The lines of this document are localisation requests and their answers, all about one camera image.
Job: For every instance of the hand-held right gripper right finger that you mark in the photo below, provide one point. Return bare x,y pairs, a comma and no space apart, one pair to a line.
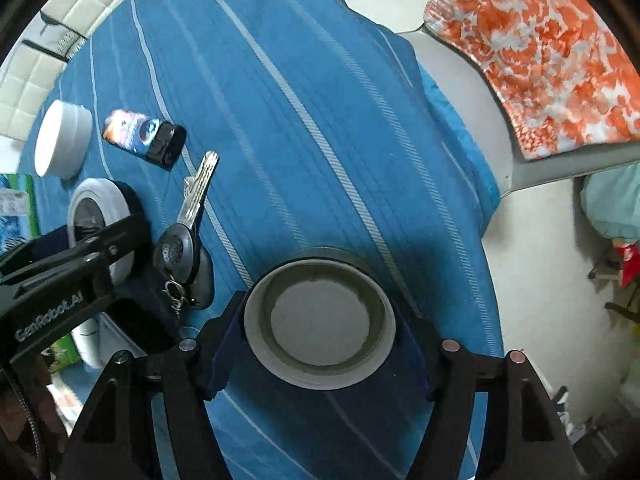
420,360

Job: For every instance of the car key with black fob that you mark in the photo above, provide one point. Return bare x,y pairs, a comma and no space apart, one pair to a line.
172,255

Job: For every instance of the green package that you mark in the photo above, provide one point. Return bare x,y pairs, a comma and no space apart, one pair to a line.
17,210

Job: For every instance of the blue striped blanket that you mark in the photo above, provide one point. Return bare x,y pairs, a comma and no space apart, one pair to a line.
310,160

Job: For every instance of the grey round tin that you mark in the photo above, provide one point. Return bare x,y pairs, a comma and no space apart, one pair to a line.
320,320

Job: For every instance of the teal cloth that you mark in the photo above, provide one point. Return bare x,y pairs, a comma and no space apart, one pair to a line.
615,200

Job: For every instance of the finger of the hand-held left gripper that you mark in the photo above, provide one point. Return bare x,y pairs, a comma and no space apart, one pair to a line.
120,235

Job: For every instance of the red cloth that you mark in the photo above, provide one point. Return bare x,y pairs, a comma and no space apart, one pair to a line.
630,260

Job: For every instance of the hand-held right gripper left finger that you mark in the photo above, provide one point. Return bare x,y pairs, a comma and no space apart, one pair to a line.
220,355

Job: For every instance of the white quilted chair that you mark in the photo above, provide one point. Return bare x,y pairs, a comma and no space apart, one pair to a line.
100,0
25,90

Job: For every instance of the white round jar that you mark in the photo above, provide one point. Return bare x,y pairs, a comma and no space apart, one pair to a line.
60,135

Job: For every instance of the white jar with black lid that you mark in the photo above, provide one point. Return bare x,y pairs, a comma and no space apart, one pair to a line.
82,192

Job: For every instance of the orange floral cloth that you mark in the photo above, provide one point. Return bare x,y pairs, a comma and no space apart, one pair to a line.
540,50

